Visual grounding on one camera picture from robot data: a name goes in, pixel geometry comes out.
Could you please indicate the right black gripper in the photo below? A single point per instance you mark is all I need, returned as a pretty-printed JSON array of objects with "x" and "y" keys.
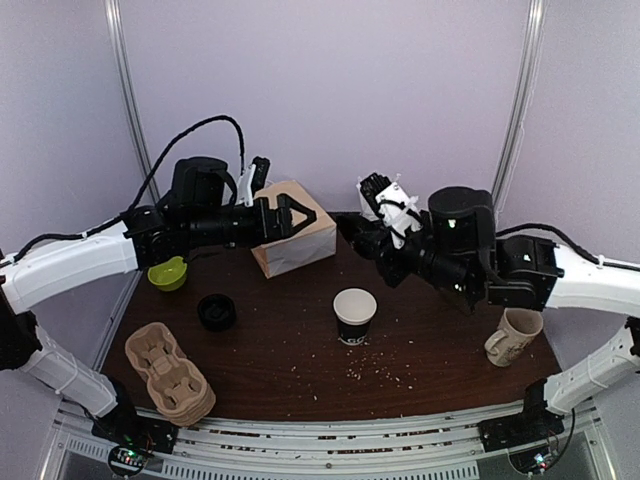
[{"x": 388, "y": 258}]

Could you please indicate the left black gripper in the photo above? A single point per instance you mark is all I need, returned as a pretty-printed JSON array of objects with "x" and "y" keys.
[{"x": 266, "y": 232}]

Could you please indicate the black paper coffee cup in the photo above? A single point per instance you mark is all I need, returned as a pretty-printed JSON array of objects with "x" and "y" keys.
[{"x": 354, "y": 309}]

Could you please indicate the brown pulp cup carrier stack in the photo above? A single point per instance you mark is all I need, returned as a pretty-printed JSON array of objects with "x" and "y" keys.
[{"x": 176, "y": 386}]

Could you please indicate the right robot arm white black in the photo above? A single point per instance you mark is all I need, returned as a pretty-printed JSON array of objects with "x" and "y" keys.
[{"x": 454, "y": 245}]

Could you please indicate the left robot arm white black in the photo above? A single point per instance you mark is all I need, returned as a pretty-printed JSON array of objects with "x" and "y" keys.
[{"x": 204, "y": 207}]

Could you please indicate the green small bowl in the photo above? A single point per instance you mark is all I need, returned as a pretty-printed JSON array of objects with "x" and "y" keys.
[{"x": 170, "y": 275}]

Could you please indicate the beige ceramic mug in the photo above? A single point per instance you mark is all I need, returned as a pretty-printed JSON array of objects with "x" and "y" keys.
[{"x": 516, "y": 330}]

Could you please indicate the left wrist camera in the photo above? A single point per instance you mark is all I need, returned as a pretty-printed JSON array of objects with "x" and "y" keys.
[{"x": 252, "y": 180}]

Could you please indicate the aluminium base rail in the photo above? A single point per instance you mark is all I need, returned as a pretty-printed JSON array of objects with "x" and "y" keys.
[{"x": 438, "y": 446}]

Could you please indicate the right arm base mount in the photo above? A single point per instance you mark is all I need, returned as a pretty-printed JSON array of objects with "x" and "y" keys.
[{"x": 534, "y": 423}]

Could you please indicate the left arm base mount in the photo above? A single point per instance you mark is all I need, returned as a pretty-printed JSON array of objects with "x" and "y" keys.
[{"x": 136, "y": 438}]

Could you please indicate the right aluminium frame post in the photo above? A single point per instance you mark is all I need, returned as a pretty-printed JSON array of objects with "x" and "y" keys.
[{"x": 524, "y": 91}]

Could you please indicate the aluminium frame post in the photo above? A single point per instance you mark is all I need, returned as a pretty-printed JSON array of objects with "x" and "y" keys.
[
  {"x": 117, "y": 37},
  {"x": 524, "y": 91}
]

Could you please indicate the left aluminium frame post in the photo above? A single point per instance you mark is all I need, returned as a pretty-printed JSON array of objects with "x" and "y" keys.
[{"x": 117, "y": 37}]

